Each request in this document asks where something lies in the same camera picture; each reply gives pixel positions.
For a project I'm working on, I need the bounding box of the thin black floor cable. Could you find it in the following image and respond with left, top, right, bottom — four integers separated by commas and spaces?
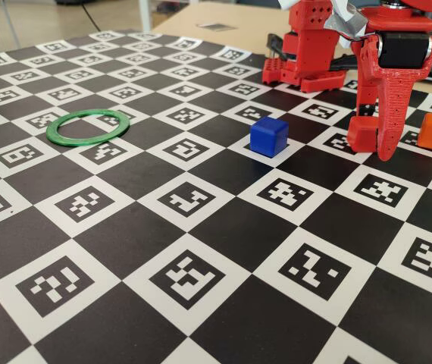
81, 3, 103, 32

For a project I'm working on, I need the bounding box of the black camera cable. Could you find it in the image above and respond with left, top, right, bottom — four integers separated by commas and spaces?
267, 33, 290, 61

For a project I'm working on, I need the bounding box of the black white marker checkerboard mat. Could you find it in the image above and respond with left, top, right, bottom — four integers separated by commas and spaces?
0, 30, 432, 364

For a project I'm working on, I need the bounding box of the red cube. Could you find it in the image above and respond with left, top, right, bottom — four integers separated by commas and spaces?
346, 115, 379, 153

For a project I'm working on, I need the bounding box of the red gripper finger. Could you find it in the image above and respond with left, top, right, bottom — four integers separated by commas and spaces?
374, 37, 432, 162
354, 37, 380, 118

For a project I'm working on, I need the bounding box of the red gripper body black motor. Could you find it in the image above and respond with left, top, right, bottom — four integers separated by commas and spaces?
359, 4, 432, 70

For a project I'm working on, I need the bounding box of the green ring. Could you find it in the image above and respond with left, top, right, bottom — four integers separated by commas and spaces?
45, 108, 132, 148

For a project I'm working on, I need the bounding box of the white table leg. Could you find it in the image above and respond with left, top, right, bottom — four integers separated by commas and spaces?
138, 0, 153, 33

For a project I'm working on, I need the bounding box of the dark printed paper sheet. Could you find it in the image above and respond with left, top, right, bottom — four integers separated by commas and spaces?
196, 22, 239, 32

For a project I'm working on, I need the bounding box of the blue cube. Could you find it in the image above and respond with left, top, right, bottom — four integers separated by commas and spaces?
249, 116, 290, 158

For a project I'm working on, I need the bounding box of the grey metal chair leg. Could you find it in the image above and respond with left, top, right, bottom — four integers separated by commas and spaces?
2, 0, 20, 49

